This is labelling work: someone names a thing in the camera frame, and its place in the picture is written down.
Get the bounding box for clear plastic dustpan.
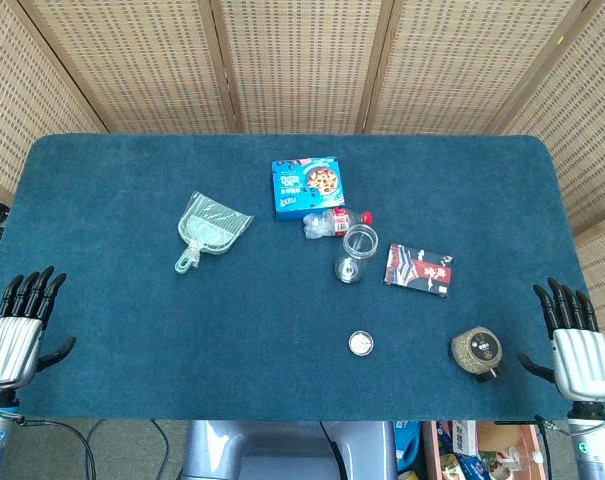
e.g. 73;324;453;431
174;191;255;275

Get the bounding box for woven wicker folding screen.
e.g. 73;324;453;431
0;0;605;351

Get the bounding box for crushed red-capped plastic bottle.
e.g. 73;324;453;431
302;208;375;241

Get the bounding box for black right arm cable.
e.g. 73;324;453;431
534;413;573;480

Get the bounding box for blue-grey robot torso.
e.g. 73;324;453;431
181;419;398;480

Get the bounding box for red black snack packet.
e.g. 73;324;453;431
382;243;456;298

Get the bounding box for blue table cloth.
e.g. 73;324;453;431
0;133;605;422

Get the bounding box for dark floor cable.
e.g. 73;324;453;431
150;420;172;469

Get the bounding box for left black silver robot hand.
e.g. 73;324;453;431
0;265;77;389

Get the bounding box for round herb jar black lid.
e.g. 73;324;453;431
450;326;508;384

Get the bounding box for orange crate with packages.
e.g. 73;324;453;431
421;420;551;480

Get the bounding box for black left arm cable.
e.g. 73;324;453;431
16;417;98;480

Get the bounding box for blue cookie box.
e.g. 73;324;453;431
271;156;347;223

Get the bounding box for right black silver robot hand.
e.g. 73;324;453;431
517;277;605;401

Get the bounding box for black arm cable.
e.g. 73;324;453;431
534;413;573;480
16;417;98;480

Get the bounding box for blue plastic container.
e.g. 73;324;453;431
394;420;423;471

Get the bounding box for clear glass jar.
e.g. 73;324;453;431
334;223;380;286

